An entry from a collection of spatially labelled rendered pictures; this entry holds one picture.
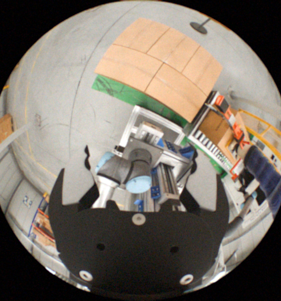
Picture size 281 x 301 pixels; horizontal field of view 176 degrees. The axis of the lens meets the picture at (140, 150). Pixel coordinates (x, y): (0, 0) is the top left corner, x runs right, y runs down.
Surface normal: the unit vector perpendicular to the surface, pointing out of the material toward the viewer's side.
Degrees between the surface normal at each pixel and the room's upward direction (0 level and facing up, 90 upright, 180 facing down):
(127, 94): 0
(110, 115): 0
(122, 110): 0
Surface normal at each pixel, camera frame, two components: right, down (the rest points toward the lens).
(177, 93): -0.02, 0.52
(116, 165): 0.43, -0.38
